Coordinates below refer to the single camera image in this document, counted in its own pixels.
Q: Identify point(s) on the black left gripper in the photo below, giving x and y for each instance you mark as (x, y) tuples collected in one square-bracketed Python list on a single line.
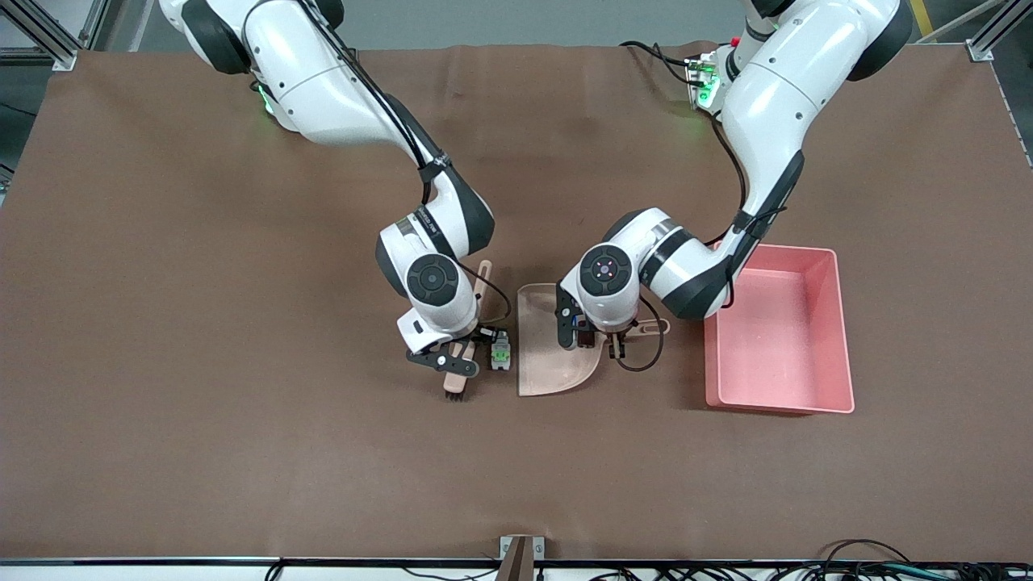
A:
[(611, 336)]

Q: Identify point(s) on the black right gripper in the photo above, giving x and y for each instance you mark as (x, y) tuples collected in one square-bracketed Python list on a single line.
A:
[(485, 335)]

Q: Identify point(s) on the white green electronic component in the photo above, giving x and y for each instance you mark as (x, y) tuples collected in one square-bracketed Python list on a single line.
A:
[(501, 355)]

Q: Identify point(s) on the beige hand brush black bristles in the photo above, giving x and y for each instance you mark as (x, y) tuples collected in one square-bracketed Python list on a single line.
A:
[(460, 375)]

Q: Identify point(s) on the beige plastic dustpan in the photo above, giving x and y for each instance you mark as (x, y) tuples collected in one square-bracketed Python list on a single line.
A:
[(549, 363)]

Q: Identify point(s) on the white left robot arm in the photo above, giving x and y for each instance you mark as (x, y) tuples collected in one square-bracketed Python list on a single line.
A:
[(775, 97)]

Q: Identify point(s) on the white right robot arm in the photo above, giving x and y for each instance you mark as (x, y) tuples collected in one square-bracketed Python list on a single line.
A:
[(323, 89)]

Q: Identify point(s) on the pink plastic bin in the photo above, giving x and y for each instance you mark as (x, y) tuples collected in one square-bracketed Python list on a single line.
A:
[(791, 339)]

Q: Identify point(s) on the brown table mat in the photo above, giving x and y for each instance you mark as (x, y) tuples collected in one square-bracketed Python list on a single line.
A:
[(242, 323)]

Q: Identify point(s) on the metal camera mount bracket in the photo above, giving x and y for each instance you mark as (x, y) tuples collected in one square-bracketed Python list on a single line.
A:
[(520, 557)]

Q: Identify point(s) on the aluminium frame profile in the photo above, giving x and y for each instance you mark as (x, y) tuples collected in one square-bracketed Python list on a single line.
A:
[(980, 52), (64, 60)]

